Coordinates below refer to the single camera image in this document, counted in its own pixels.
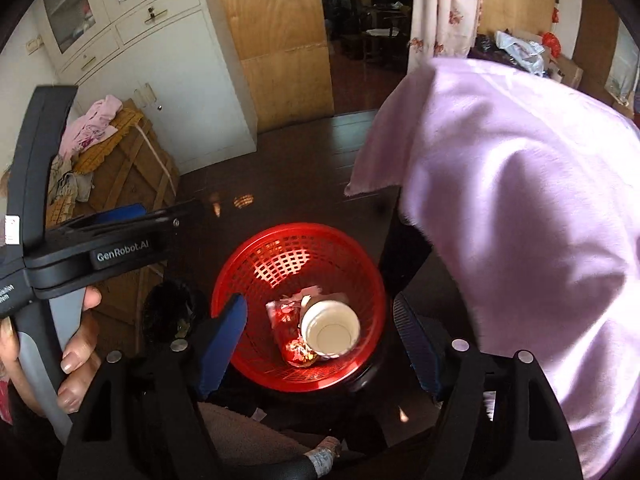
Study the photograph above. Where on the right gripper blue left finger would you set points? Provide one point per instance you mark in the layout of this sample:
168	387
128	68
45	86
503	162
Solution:
217	342

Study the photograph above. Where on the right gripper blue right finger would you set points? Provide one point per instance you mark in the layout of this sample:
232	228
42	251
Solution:
426	343

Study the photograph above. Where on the red snack bag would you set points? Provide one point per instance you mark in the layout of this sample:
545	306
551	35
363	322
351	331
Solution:
284	316

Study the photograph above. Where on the white paper cup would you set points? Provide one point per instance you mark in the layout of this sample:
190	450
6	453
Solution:
329	325

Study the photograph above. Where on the red plastic trash basket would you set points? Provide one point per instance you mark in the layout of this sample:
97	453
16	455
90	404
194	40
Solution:
281	261

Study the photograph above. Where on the person's left hand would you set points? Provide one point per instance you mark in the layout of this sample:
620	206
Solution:
79	360

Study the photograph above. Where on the wooden crate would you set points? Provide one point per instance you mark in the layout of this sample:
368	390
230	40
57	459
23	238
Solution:
130	167

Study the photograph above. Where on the pink cloth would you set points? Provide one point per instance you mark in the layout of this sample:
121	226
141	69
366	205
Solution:
91	128

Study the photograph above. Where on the white cupboard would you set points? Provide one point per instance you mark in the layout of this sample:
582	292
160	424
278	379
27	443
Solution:
175	59

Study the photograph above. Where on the white plastic bag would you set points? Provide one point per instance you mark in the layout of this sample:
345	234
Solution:
528	54

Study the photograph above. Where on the floral white curtain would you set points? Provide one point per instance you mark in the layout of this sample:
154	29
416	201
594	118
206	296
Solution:
442	28

